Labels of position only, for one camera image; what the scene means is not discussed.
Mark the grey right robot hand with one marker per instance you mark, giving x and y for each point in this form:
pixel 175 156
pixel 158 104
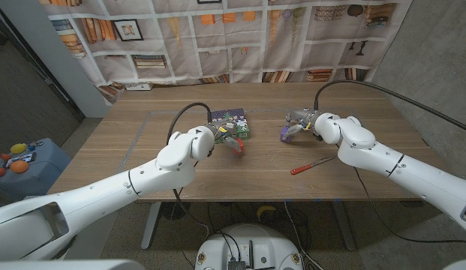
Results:
pixel 304 118

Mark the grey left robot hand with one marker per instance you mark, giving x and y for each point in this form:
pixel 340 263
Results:
pixel 223 133

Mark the red magnetic block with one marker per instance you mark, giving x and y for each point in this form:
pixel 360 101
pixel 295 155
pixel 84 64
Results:
pixel 240 144

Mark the purple magnetic block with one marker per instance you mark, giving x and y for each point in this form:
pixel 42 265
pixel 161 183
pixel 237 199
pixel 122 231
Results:
pixel 285 135

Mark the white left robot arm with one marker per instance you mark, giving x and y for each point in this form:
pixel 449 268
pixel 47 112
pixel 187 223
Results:
pixel 142 180

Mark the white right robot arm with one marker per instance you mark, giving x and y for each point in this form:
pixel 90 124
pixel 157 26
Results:
pixel 386 161

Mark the green christmas package box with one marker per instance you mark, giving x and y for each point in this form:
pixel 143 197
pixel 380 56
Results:
pixel 236 116

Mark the yellow toy banana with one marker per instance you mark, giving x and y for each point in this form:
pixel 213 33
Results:
pixel 264 208

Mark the yellow toy fruit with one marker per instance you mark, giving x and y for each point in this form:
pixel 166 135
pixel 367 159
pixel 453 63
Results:
pixel 18 148

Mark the orange toy fruit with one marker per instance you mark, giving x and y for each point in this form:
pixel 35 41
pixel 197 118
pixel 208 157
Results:
pixel 19 167

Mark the small red toy fruit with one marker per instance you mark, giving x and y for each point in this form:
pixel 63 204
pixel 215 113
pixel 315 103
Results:
pixel 5 156

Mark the black round floor object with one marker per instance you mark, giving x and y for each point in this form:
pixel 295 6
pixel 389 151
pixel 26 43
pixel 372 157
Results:
pixel 176 212

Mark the printed bookshelf backdrop cloth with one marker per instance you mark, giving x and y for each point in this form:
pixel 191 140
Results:
pixel 217 37

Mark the white power strip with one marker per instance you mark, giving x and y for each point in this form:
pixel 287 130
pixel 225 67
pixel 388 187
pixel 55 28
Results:
pixel 139 86

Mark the grey metal table leg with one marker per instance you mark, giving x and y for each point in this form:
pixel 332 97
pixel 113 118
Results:
pixel 150 225
pixel 344 225

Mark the white robot torso base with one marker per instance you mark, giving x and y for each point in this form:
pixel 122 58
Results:
pixel 262 243

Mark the blue-grey upholstered stool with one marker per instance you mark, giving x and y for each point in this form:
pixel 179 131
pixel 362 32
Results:
pixel 41 176

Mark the smartphone with colourful screen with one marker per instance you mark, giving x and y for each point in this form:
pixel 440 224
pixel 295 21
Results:
pixel 21 159

